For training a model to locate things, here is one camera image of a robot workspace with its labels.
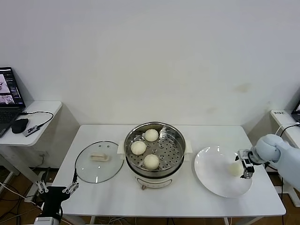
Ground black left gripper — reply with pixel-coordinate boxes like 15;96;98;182
35;169;81;218

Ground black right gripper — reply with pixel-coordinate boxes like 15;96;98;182
234;150;261;180

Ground white steamed baozi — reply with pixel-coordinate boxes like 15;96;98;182
143;154;160;170
144;128;159;142
228;163;243;178
130;141;147;155

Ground round glass pot lid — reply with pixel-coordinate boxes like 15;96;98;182
75;140;125;184

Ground perforated steel steamer basket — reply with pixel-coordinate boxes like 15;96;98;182
117;121;195;173

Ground white round plate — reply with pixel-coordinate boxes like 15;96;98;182
194;146;254;198

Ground white side table with sticker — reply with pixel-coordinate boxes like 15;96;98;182
270;109;300;208

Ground grey usb hub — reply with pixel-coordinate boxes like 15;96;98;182
24;126;39;137

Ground black computer mouse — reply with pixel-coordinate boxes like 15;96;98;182
11;118;29;134

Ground white side table with mouse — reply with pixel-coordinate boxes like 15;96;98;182
0;100;63;190

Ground white electric cooker pot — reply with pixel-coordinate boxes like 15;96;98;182
125;153;192;191

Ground black laptop with bright screen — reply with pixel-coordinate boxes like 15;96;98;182
0;67;26;138

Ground white laptop cable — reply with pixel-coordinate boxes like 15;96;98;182
274;121;299;138

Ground black usb hub cable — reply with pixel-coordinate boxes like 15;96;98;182
20;111;54;129

